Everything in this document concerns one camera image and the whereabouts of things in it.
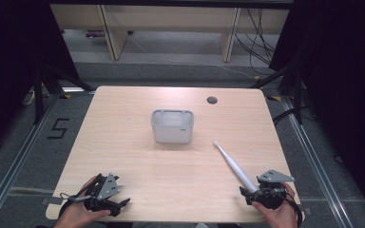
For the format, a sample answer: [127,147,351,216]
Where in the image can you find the black curtain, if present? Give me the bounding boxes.
[0,0,82,162]
[268,0,365,222]

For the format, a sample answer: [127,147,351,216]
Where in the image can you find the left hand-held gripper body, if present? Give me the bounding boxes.
[84,173,122,214]

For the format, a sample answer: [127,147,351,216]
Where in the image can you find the person's left hand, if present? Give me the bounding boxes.
[53,176,112,228]

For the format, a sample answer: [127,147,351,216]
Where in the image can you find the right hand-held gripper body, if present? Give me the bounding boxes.
[255,169,297,211]

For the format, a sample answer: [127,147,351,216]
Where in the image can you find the aluminium floor rail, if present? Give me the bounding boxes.
[280,94,357,228]
[0,90,63,228]

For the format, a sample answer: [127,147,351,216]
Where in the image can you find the black metal stand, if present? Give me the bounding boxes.
[32,62,95,125]
[250,58,306,125]

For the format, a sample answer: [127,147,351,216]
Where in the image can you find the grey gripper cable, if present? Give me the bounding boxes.
[59,192,93,204]

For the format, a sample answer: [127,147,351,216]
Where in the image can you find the white plastic holder box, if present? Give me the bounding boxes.
[150,108,195,144]

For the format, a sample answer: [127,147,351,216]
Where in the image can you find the white electric toothbrush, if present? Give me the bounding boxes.
[212,140,259,194]

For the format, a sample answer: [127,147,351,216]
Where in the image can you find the black hanging cables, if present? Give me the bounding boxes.
[234,8,280,76]

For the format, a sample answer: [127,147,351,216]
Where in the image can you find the black floor cable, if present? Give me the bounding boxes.
[272,107,298,126]

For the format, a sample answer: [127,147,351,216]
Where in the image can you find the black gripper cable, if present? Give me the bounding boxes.
[279,188,304,224]

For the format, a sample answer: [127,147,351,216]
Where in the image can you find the person's right hand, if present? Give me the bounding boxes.
[251,181,299,228]

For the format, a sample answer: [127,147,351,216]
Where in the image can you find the beige wooden desk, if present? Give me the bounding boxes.
[49,4,291,63]

